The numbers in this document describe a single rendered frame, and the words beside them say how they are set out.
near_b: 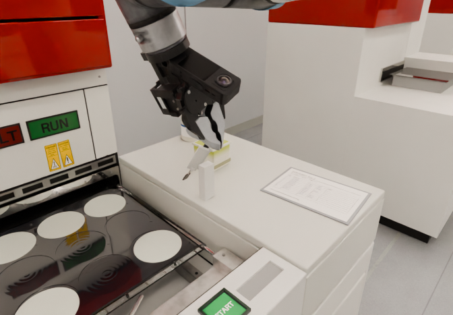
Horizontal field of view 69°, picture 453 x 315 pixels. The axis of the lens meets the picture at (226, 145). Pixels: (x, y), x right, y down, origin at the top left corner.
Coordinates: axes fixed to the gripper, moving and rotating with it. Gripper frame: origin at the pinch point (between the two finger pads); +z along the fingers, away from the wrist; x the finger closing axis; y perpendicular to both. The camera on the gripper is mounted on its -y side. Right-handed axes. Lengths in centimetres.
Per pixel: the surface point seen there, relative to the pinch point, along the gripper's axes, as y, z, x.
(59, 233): 31.9, 9.7, 27.2
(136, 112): 193, 70, -81
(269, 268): -12.4, 16.6, 10.8
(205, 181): 8.3, 10.8, 1.8
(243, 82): 187, 118, -203
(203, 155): 8.5, 5.6, -1.0
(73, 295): 13.3, 9.8, 33.5
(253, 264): -10.2, 15.3, 12.0
